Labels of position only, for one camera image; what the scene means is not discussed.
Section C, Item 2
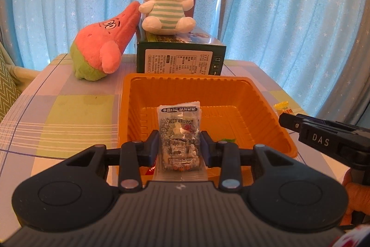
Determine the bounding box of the red patterned candy packet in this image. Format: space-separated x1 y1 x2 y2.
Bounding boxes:
144 160 157 175

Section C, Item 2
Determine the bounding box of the grey nut snack packet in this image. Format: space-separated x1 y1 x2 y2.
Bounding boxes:
154 101 208 182

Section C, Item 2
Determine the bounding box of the yellow green candy packet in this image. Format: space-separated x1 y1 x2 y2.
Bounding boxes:
273 101 295 117

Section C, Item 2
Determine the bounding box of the green hawthorn candy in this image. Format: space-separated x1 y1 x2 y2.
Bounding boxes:
219 138 236 144

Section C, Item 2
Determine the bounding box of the person's right hand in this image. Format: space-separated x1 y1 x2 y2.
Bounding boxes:
341 169 370 225

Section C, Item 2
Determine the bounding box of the orange plastic tray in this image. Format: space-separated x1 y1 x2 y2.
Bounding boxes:
117 73 299 187

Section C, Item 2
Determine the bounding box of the dark green tea box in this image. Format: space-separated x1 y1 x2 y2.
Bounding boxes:
136 27 226 75

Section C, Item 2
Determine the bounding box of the pink starfish plush toy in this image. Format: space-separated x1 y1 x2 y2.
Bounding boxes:
70 1 141 81

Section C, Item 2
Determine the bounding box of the cream sofa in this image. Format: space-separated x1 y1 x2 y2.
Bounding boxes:
1 44 40 92

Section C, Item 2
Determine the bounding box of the green chevron cushion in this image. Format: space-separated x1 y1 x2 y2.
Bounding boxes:
0 44 21 120

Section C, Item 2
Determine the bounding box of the blue star curtain right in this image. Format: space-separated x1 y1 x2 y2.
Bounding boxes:
219 0 369 123

